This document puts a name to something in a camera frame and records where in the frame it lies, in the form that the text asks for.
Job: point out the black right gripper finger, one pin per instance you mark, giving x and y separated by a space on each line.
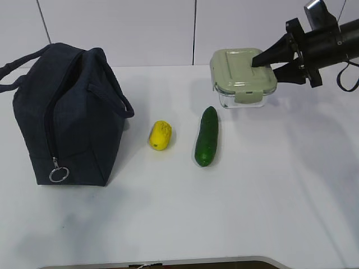
291 73
280 52

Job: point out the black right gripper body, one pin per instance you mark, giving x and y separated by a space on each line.
318 48

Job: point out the glass container green lid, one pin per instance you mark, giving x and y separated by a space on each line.
237 82

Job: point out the green cucumber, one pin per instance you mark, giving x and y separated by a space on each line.
207 140

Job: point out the navy blue lunch bag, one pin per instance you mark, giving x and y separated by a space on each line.
71 112

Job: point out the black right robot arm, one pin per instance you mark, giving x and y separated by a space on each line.
352 44

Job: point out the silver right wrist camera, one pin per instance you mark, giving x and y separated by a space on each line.
318 15

